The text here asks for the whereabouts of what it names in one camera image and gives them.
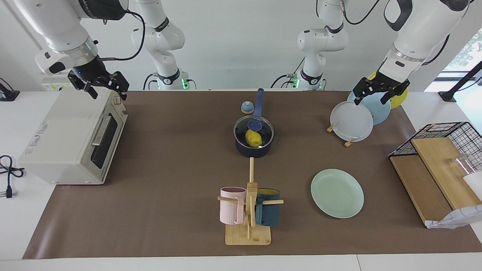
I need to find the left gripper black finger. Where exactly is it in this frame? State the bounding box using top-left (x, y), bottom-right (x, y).
top-left (380, 79), bottom-right (410, 105)
top-left (353, 77), bottom-right (374, 106)

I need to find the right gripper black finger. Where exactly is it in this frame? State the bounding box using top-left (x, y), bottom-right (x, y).
top-left (111, 71), bottom-right (130, 100)
top-left (68, 72), bottom-right (99, 100)

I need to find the glass lid with blue knob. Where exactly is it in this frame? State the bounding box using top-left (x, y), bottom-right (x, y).
top-left (234, 116), bottom-right (274, 148)

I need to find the yellow plate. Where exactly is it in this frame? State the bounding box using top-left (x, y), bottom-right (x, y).
top-left (367, 72), bottom-right (409, 110)

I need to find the light blue plate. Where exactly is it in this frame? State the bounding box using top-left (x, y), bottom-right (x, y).
top-left (347, 89), bottom-right (391, 125)

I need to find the grey plate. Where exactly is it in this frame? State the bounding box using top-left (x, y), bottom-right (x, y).
top-left (330, 101), bottom-right (374, 142)

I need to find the wooden plate rack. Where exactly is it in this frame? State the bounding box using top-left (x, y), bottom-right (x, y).
top-left (326, 124), bottom-right (354, 148)

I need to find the light green plate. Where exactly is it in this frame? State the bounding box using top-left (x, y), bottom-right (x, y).
top-left (311, 169), bottom-right (365, 219)

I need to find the white box with yellow label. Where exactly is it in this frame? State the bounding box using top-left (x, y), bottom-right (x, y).
top-left (41, 73), bottom-right (76, 92)

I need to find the beige toaster oven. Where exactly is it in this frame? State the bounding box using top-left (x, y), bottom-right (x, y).
top-left (18, 87), bottom-right (128, 185)

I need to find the black clamp stand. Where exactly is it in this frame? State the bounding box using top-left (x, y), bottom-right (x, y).
top-left (439, 61), bottom-right (482, 102)

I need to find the clear drinking glass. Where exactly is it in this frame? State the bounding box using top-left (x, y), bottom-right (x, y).
top-left (447, 154), bottom-right (480, 177)

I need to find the white cup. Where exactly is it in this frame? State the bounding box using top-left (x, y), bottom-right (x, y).
top-left (463, 171), bottom-right (482, 200)

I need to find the dark blue saucepan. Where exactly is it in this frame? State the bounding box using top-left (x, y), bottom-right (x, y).
top-left (233, 88), bottom-right (275, 158)

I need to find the brown table mat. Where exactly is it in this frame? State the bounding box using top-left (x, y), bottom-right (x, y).
top-left (23, 90), bottom-right (482, 259)

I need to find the white checked cloth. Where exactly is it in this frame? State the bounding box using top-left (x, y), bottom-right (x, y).
top-left (426, 205), bottom-right (482, 229)

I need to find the dark teal mug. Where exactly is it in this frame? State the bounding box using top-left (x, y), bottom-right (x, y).
top-left (255, 188), bottom-right (281, 227)

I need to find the pink ribbed mug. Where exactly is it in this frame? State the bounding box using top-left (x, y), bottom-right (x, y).
top-left (220, 187), bottom-right (247, 225)

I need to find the wooden mug tree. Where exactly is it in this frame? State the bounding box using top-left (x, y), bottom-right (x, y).
top-left (218, 157), bottom-right (284, 246)

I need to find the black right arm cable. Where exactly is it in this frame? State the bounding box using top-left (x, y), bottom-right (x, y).
top-left (99, 9), bottom-right (146, 61)

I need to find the black desk mount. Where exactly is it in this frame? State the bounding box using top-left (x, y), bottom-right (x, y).
top-left (0, 77), bottom-right (20, 101)

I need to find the black wire basket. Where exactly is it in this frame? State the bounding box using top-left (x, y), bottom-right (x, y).
top-left (389, 121), bottom-right (482, 174)

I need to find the black power cord with plug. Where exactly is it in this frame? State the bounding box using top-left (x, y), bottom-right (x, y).
top-left (0, 155), bottom-right (25, 199)

